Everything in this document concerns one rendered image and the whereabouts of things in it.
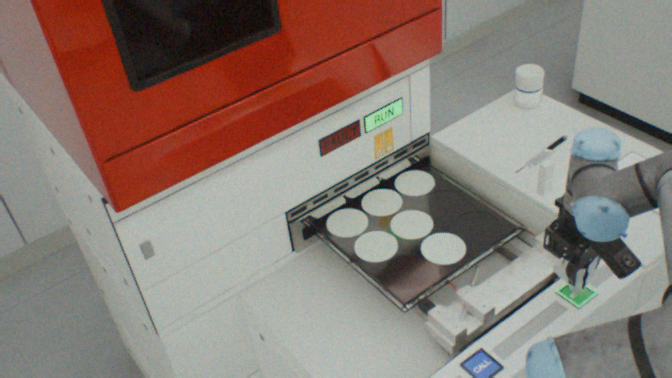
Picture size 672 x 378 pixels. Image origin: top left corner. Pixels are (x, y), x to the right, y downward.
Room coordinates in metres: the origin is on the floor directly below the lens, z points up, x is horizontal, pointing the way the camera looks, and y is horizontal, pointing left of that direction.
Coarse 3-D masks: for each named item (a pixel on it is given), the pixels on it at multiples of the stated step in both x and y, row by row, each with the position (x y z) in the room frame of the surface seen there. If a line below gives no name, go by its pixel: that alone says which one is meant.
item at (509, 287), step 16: (528, 256) 1.07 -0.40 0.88; (544, 256) 1.07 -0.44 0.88; (496, 272) 1.04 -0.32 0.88; (512, 272) 1.03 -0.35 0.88; (528, 272) 1.03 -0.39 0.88; (544, 272) 1.02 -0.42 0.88; (480, 288) 1.00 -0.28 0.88; (496, 288) 0.99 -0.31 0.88; (512, 288) 0.99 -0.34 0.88; (528, 288) 0.98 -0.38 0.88; (496, 304) 0.95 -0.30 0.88; (512, 304) 0.95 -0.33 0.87; (464, 320) 0.92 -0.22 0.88; (496, 320) 0.92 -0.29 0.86; (432, 336) 0.90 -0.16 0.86
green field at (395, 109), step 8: (392, 104) 1.39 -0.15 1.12; (400, 104) 1.40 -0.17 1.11; (376, 112) 1.36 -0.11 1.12; (384, 112) 1.37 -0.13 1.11; (392, 112) 1.38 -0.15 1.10; (400, 112) 1.40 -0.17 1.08; (368, 120) 1.35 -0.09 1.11; (376, 120) 1.36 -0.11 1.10; (384, 120) 1.37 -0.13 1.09; (368, 128) 1.34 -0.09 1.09
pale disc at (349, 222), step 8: (336, 216) 1.26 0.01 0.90; (344, 216) 1.26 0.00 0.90; (352, 216) 1.25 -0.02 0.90; (360, 216) 1.25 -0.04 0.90; (328, 224) 1.23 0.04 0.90; (336, 224) 1.23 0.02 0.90; (344, 224) 1.23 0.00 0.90; (352, 224) 1.22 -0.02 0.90; (360, 224) 1.22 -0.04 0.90; (336, 232) 1.20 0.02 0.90; (344, 232) 1.20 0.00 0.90; (352, 232) 1.20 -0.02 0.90; (360, 232) 1.19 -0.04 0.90
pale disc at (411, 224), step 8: (400, 216) 1.23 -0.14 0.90; (408, 216) 1.23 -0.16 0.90; (416, 216) 1.22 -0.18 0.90; (424, 216) 1.22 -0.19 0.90; (392, 224) 1.21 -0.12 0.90; (400, 224) 1.20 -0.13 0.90; (408, 224) 1.20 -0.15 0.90; (416, 224) 1.20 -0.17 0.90; (424, 224) 1.19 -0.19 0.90; (432, 224) 1.19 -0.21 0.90; (400, 232) 1.18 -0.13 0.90; (408, 232) 1.17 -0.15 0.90; (416, 232) 1.17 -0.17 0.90; (424, 232) 1.17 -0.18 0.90
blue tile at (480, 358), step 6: (480, 354) 0.77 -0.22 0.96; (474, 360) 0.76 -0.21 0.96; (480, 360) 0.76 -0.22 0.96; (486, 360) 0.75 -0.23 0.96; (492, 360) 0.75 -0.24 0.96; (468, 366) 0.75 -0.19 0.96; (474, 366) 0.74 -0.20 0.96; (480, 366) 0.74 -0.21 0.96; (486, 366) 0.74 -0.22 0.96; (492, 366) 0.74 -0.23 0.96; (498, 366) 0.74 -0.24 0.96; (474, 372) 0.73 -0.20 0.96; (480, 372) 0.73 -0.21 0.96; (486, 372) 0.73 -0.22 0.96; (492, 372) 0.73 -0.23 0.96
